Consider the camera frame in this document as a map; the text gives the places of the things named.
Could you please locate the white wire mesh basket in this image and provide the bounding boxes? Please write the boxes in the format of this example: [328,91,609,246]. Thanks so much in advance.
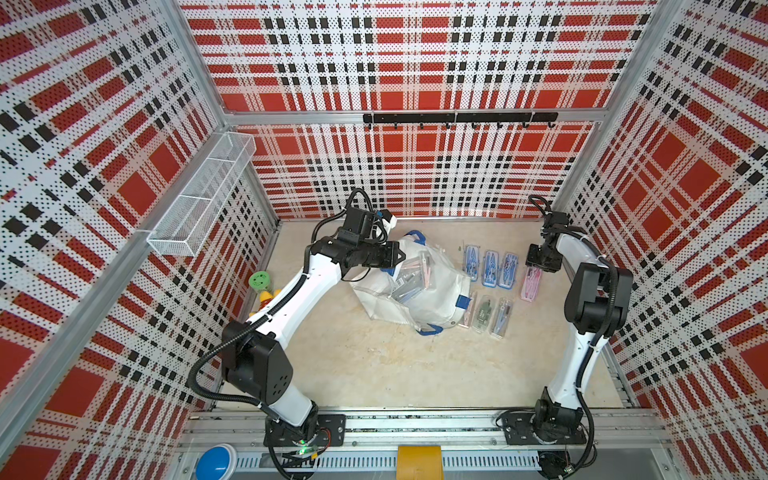
[147,132,256,257]

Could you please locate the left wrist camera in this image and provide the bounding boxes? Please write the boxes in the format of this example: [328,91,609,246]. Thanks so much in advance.
[337,207,397,245]

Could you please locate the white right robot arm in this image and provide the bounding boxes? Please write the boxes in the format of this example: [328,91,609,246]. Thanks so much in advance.
[526,227,633,428]

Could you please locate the blue round button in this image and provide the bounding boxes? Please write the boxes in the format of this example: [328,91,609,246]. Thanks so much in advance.
[195,444,238,480]

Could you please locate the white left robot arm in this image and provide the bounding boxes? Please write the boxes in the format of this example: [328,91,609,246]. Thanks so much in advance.
[187,236,406,430]

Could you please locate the white canvas bag blue handles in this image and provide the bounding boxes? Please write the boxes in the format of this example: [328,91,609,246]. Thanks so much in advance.
[352,230,471,336]

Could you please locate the clear green compass case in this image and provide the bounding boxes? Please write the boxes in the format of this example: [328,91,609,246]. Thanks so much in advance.
[472,295,495,333]

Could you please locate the pink compass set case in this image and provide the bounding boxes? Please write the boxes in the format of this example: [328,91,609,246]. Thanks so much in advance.
[520,266,543,302]

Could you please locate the blue compass set case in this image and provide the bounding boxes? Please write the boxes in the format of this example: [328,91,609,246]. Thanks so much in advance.
[497,252,519,290]
[463,244,481,282]
[482,250,499,288]

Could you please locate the yellow toy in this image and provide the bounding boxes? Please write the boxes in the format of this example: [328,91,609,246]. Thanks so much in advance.
[249,290,281,316]

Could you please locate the black hook rail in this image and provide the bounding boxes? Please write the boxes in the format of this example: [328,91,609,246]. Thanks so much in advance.
[362,111,559,126]

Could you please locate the green round toy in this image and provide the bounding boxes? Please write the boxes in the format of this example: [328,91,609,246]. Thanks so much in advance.
[248,270,271,293]

